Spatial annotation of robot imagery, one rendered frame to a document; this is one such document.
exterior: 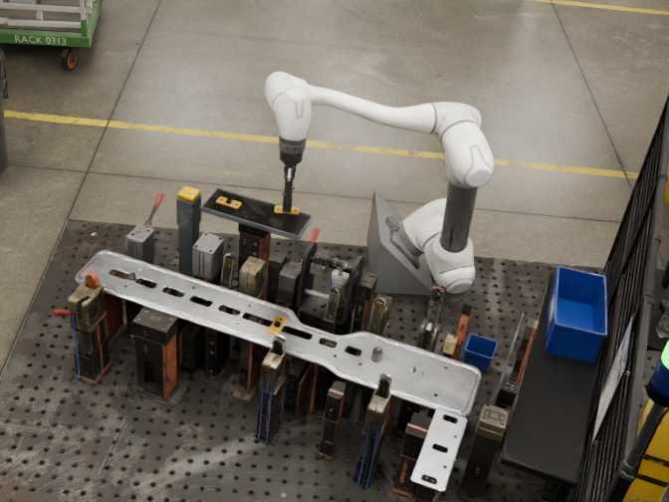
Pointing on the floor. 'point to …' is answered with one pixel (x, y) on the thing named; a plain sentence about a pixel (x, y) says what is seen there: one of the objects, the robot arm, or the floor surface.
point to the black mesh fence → (629, 231)
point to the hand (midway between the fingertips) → (287, 200)
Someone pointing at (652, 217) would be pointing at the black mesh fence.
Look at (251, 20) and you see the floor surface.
